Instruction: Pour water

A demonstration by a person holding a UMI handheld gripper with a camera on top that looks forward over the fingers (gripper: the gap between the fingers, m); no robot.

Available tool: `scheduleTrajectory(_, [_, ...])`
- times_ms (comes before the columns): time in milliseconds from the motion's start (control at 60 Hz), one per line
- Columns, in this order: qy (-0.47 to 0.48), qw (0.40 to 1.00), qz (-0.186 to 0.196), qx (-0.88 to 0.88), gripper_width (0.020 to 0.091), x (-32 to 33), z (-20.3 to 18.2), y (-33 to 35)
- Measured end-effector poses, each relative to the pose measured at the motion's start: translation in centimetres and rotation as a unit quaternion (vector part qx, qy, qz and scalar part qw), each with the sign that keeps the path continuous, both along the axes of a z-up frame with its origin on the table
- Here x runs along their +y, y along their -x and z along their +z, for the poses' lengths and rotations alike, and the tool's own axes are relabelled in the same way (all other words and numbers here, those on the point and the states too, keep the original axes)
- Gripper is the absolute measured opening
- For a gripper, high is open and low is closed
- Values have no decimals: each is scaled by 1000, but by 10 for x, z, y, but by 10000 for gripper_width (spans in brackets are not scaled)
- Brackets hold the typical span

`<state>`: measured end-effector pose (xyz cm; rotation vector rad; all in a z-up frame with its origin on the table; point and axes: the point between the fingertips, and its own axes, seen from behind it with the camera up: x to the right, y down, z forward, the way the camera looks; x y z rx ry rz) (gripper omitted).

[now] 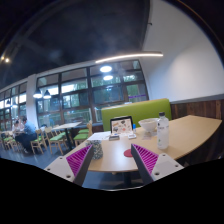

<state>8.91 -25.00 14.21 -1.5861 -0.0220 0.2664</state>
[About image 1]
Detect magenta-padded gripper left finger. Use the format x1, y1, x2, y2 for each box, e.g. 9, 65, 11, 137
43, 144, 95, 187

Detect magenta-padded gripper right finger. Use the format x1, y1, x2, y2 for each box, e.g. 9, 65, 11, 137
130, 143, 185, 186

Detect clear water bottle black cap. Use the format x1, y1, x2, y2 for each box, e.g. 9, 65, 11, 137
156, 111, 170, 150

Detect black-and-white speckled mug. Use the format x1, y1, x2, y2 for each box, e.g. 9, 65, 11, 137
85, 139, 104, 160

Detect group of green-seated wooden chairs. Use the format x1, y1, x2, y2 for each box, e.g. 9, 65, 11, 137
0, 120, 94, 156

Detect white paper sheets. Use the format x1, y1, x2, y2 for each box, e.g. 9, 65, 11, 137
87, 130, 113, 142

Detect light wooden dining table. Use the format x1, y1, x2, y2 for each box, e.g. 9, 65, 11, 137
51, 121, 83, 149

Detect small dark box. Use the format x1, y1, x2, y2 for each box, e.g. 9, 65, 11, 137
108, 133, 121, 141

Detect sticker-covered black tablet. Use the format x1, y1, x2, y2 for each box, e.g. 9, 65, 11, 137
109, 115, 135, 136

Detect green upholstered bench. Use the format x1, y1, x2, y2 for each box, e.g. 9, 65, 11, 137
100, 97, 173, 132

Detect person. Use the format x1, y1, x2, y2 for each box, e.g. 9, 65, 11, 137
11, 119, 23, 135
14, 115, 38, 155

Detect black pendant lamp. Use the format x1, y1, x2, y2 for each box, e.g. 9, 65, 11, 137
32, 88, 44, 99
42, 89, 53, 100

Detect round pendant lamp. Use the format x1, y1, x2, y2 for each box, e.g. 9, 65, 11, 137
99, 65, 114, 74

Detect long curved ceiling light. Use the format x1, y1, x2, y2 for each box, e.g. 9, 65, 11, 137
94, 51, 164, 64

